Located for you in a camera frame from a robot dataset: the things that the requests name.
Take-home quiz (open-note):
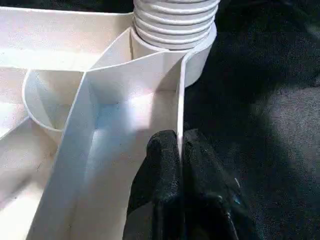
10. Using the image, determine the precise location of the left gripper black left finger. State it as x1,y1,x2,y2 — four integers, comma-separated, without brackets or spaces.
122,130,185,240

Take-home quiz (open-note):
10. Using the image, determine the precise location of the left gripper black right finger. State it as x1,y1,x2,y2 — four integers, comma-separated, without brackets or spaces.
180,128,257,240

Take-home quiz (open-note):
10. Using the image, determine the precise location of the white plastic table leg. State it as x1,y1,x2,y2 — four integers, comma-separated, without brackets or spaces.
131,0,221,52

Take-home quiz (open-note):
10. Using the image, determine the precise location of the white plastic table top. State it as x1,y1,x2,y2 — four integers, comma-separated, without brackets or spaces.
0,6,218,240

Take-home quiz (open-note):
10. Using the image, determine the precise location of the black work mat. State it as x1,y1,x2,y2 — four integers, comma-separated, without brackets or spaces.
177,0,320,240

